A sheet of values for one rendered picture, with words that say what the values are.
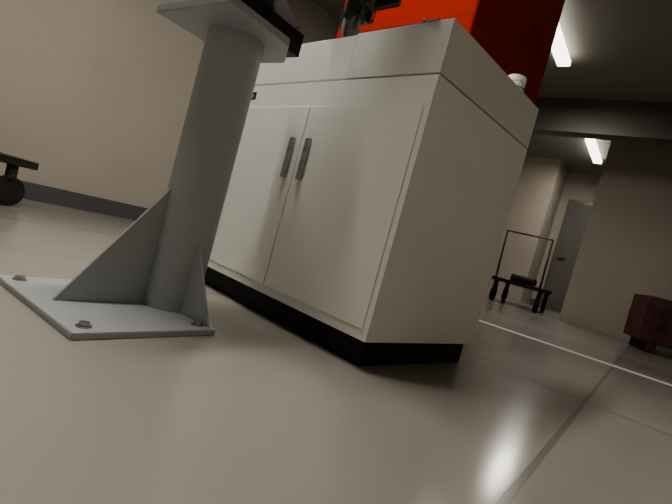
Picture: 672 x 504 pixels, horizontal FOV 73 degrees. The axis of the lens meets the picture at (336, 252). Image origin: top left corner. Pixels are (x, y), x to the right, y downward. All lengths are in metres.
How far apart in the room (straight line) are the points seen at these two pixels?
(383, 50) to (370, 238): 0.56
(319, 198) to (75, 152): 2.79
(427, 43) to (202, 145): 0.67
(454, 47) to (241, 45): 0.57
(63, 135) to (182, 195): 2.69
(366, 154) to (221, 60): 0.47
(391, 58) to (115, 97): 2.96
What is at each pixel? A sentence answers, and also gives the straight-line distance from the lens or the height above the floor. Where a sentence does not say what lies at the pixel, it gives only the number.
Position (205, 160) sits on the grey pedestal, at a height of 0.44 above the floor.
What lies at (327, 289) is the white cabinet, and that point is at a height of 0.18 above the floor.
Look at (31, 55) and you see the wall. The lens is 3.88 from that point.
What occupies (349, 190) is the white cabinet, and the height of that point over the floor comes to 0.47.
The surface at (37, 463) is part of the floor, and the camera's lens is 0.66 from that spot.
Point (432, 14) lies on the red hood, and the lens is 2.25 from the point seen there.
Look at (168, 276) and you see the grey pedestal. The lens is 1.31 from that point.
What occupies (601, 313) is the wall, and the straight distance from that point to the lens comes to 6.98.
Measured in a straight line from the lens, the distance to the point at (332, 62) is 1.60.
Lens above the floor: 0.34
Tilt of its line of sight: 2 degrees down
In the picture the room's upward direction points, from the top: 15 degrees clockwise
